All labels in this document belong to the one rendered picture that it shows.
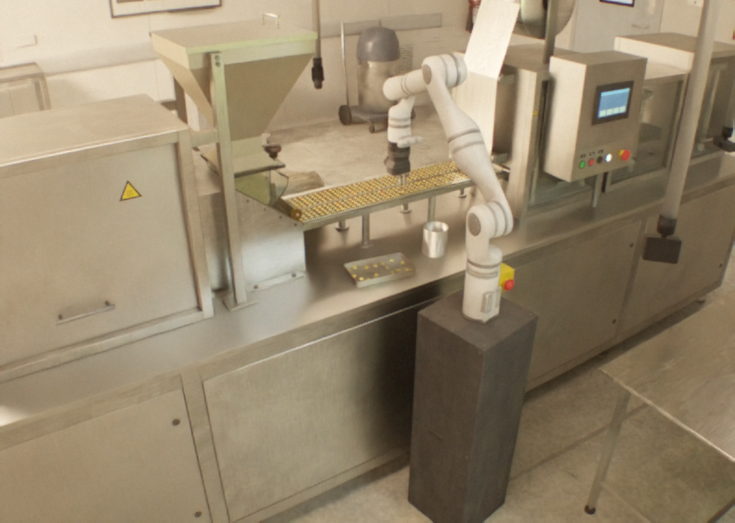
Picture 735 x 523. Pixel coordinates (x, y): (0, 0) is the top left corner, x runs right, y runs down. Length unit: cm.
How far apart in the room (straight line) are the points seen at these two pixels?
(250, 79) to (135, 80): 393
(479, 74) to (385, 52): 354
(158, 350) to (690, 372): 144
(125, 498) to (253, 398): 44
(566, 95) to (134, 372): 156
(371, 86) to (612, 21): 235
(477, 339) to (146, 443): 90
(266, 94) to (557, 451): 169
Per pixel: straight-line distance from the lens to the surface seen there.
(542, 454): 251
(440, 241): 200
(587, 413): 273
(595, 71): 214
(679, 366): 190
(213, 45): 156
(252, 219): 179
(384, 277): 187
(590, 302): 262
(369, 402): 202
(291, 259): 190
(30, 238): 158
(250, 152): 178
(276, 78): 168
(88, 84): 547
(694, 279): 336
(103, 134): 158
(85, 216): 158
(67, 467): 172
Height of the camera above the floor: 177
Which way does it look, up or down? 28 degrees down
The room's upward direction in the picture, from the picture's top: straight up
